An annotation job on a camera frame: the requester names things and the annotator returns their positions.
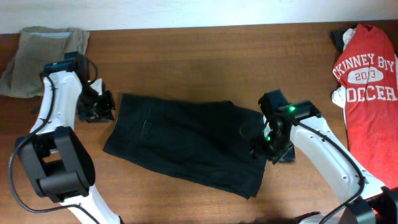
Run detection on black shorts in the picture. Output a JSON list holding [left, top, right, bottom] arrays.
[[103, 94, 266, 199]]

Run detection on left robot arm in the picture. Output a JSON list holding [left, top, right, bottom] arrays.
[[8, 52, 123, 223]]

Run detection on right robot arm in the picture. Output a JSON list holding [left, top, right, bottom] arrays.
[[251, 90, 397, 223]]

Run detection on folded khaki shorts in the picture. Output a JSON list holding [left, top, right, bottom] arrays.
[[1, 26, 90, 98]]

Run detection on red soccer t-shirt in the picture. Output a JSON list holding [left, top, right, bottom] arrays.
[[332, 24, 397, 189]]

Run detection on dark garment at table corner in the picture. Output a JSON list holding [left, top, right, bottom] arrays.
[[330, 30, 345, 53]]

